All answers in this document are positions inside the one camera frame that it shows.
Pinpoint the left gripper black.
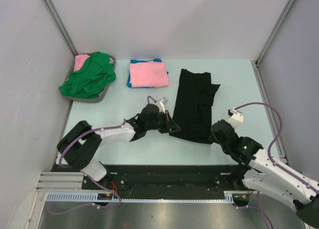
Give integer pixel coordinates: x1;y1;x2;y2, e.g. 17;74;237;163
146;110;180;133

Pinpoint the black polo shirt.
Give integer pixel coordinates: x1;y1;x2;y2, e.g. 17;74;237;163
170;69;220;144

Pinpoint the grey laundry tray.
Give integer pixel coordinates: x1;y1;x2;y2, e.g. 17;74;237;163
64;55;116;103

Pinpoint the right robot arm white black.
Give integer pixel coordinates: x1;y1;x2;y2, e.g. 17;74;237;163
211;120;319;229

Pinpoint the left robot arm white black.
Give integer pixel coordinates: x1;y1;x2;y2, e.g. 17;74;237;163
57;104;180;189

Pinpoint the folded pink t shirt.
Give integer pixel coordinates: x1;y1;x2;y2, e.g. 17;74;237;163
129;61;170;88

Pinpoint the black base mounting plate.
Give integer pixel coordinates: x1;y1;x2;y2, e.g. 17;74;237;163
51;165;250;200

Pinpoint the folded blue t shirt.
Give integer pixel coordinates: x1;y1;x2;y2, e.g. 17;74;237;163
126;58;170;89

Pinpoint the green t shirt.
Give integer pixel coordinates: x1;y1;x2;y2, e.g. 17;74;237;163
59;52;116;99

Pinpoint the pink t shirt in tray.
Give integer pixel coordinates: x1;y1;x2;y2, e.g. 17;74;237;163
73;54;90;71

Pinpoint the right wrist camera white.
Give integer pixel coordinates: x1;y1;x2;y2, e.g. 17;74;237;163
226;108;244;129

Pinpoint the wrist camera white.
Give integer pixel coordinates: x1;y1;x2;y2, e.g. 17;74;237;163
226;108;244;129
147;96;168;113

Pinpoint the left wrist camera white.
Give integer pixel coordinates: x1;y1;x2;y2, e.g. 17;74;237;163
147;96;168;113

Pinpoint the grey slotted cable duct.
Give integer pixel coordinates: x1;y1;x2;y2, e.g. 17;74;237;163
46;191;252;204

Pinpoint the right aluminium frame post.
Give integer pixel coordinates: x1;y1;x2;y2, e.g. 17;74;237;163
255;0;297;67

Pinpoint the aluminium frame post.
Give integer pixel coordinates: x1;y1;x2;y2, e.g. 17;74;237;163
42;0;78;56
255;0;297;67

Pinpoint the left aluminium frame post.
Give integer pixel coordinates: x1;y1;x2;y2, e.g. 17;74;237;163
42;0;78;56

